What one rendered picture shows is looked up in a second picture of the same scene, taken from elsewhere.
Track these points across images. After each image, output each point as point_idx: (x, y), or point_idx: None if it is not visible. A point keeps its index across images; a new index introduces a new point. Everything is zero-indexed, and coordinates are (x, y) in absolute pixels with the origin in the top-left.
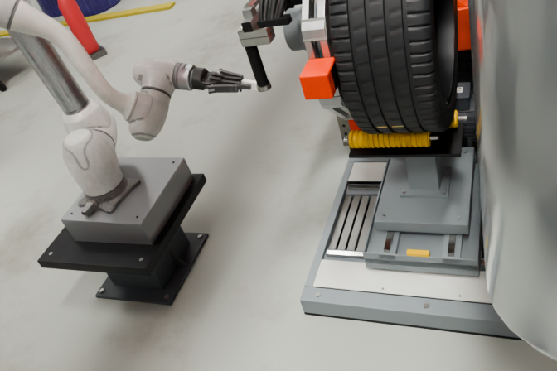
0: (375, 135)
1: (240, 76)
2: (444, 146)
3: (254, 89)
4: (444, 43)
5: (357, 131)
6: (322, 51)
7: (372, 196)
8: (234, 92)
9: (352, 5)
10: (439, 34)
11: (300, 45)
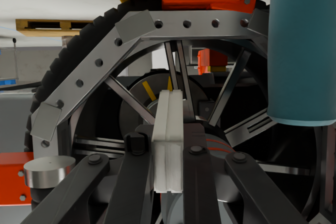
0: None
1: (223, 206)
2: None
3: (157, 108)
4: (246, 67)
5: None
6: (272, 113)
7: None
8: (73, 170)
9: None
10: (257, 76)
11: (169, 191)
